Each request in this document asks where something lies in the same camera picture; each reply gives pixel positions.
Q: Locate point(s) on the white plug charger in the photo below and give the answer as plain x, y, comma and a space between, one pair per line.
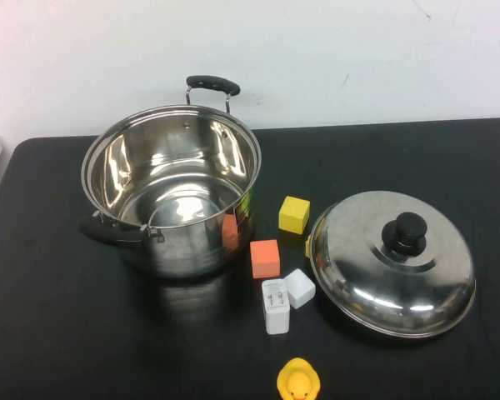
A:
276, 308

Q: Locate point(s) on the steel lid with black knob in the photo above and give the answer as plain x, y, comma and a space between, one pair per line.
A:
371, 287

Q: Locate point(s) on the yellow rubber duck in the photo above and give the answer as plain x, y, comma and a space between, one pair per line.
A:
298, 381

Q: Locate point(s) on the stainless steel pot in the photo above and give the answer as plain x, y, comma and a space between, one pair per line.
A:
179, 166

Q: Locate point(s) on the yellow foam cube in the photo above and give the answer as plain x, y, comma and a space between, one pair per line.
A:
308, 246
293, 213

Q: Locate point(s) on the orange foam cube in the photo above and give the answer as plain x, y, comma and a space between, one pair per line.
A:
265, 258

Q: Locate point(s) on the white foam cube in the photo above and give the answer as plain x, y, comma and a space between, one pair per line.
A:
300, 288

